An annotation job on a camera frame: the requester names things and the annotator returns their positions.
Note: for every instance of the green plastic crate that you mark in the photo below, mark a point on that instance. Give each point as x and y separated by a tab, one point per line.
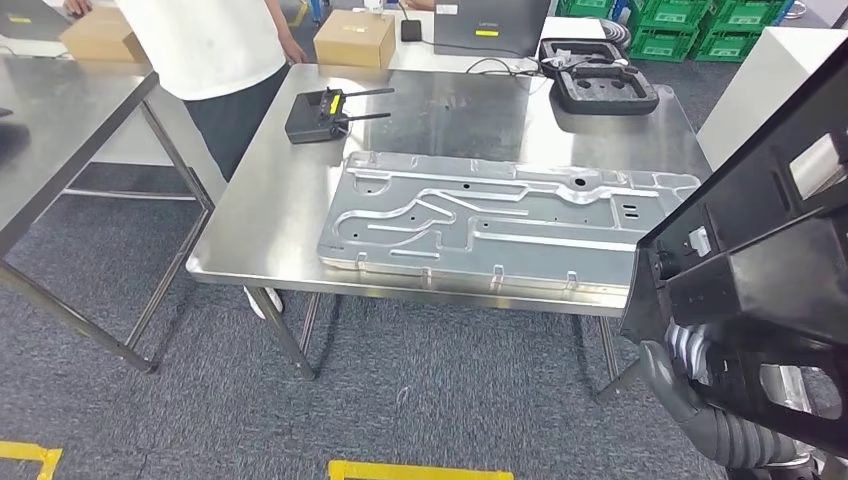
752	14
672	13
586	8
725	46
662	43

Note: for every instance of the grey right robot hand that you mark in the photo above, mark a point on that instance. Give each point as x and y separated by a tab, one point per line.
662	384

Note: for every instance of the long black plastic frame part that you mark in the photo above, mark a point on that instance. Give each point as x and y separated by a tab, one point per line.
762	278

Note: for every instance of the black foam case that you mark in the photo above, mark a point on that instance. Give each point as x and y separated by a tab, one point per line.
606	106

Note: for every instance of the cardboard box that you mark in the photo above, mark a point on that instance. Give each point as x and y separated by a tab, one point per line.
354	43
99	36

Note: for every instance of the steel workbench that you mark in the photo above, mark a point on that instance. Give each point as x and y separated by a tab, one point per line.
278	218

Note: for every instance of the dark grey laptop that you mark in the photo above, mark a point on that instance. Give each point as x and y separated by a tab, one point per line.
490	26
33	23

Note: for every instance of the small black device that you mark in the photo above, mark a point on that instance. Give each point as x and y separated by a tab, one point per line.
411	30

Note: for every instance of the person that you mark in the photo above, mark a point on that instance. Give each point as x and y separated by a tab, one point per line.
205	46

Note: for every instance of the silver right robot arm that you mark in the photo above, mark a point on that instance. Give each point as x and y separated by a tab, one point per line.
748	440

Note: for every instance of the white cabinet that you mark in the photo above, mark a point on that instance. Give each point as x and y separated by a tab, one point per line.
762	86

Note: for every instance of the stamped metal plate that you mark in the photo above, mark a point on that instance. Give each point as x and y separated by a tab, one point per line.
530	218

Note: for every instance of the black remote controller with antennas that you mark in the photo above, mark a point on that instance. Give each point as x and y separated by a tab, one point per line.
308	122

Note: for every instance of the steel table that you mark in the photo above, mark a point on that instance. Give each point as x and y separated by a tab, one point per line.
53	132

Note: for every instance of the person's hand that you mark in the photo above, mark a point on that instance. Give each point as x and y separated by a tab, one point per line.
293	50

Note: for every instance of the white desk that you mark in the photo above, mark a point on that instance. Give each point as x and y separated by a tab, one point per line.
414	56

